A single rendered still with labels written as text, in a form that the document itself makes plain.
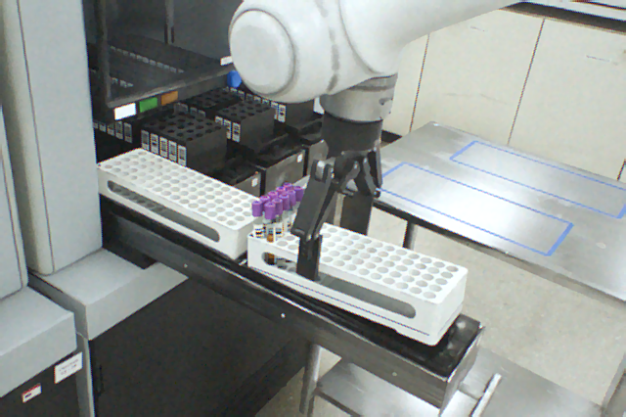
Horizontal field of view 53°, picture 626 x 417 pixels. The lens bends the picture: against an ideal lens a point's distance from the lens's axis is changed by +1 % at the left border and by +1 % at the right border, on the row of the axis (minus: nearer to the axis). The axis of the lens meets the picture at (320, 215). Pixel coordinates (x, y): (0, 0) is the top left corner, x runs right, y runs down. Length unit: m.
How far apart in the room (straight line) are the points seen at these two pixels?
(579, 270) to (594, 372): 1.21
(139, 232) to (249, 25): 0.56
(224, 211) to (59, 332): 0.29
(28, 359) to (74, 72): 0.40
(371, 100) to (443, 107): 2.55
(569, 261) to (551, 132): 2.09
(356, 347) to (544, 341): 1.50
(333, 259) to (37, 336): 0.42
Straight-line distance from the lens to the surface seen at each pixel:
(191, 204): 0.97
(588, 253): 1.13
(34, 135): 0.94
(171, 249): 0.99
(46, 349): 0.98
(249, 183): 1.18
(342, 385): 1.52
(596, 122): 3.09
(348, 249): 0.86
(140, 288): 1.06
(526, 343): 2.26
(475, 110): 3.23
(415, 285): 0.80
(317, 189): 0.75
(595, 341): 2.40
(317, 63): 0.53
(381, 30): 0.55
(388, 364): 0.83
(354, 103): 0.73
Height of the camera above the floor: 1.34
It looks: 30 degrees down
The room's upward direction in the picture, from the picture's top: 7 degrees clockwise
